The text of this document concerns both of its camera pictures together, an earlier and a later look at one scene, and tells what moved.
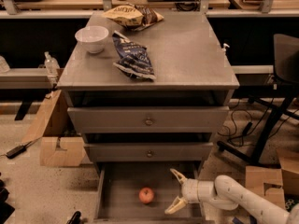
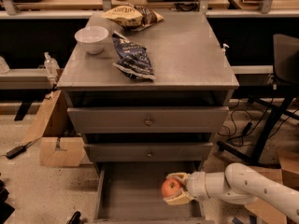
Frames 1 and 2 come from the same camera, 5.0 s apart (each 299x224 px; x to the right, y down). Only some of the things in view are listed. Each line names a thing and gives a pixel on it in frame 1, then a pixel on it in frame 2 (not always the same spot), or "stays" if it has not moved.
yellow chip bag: (133, 17) stays
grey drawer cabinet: (148, 90) stays
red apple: (146, 195) -> (170, 187)
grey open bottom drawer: (140, 192) stays
